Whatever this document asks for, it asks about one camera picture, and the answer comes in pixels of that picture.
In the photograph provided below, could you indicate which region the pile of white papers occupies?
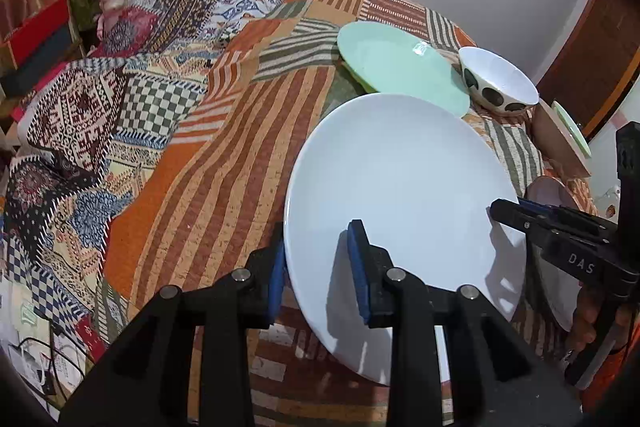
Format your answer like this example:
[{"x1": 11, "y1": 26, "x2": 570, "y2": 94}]
[{"x1": 0, "y1": 279, "x2": 93, "y2": 408}]

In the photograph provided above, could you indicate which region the large white plate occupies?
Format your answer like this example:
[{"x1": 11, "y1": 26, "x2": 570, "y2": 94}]
[{"x1": 283, "y1": 94, "x2": 529, "y2": 387}]

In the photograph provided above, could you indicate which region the red box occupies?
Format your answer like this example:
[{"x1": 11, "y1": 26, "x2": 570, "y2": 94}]
[{"x1": 2, "y1": 0, "x2": 72, "y2": 58}]

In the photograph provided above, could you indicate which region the multicoloured patterned quilt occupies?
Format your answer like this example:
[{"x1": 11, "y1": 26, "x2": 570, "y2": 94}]
[{"x1": 0, "y1": 0, "x2": 292, "y2": 360}]

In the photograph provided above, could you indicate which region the pale green bowl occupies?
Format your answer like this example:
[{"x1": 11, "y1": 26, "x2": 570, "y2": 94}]
[{"x1": 532, "y1": 101, "x2": 594, "y2": 178}]

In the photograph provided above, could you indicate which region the pale green plate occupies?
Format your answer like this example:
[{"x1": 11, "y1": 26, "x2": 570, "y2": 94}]
[{"x1": 337, "y1": 21, "x2": 471, "y2": 118}]

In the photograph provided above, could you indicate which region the white bowl with dark dots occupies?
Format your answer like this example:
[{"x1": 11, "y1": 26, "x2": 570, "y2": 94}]
[{"x1": 458, "y1": 46, "x2": 540, "y2": 115}]

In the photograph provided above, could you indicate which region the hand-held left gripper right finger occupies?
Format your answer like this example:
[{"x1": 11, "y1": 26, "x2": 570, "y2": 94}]
[{"x1": 346, "y1": 220, "x2": 584, "y2": 427}]

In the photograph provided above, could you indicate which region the pink rabbit toy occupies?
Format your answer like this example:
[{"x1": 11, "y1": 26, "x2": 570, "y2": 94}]
[{"x1": 96, "y1": 0, "x2": 129, "y2": 38}]

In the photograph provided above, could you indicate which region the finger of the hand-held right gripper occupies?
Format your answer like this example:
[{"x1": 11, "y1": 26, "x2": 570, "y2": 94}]
[
  {"x1": 489, "y1": 199, "x2": 553, "y2": 250},
  {"x1": 518, "y1": 199, "x2": 583, "y2": 222}
]

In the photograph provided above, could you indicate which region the brown wooden door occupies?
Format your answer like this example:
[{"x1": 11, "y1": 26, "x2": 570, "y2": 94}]
[{"x1": 535, "y1": 0, "x2": 640, "y2": 138}]

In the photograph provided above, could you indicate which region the person's right hand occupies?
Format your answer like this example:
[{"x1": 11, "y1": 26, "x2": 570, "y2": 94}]
[{"x1": 569, "y1": 289, "x2": 609, "y2": 360}]

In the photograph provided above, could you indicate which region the orange striped patchwork blanket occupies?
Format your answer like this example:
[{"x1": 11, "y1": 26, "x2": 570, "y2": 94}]
[{"x1": 104, "y1": 0, "x2": 601, "y2": 427}]

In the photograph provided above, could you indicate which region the black cable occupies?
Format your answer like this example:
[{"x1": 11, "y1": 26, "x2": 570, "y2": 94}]
[{"x1": 9, "y1": 316, "x2": 97, "y2": 405}]

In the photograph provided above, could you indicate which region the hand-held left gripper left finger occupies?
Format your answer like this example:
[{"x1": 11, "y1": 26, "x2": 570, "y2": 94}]
[{"x1": 59, "y1": 222, "x2": 288, "y2": 427}]

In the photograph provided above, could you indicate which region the pale pink plate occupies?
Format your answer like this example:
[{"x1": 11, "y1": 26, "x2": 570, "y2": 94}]
[{"x1": 524, "y1": 176, "x2": 584, "y2": 333}]

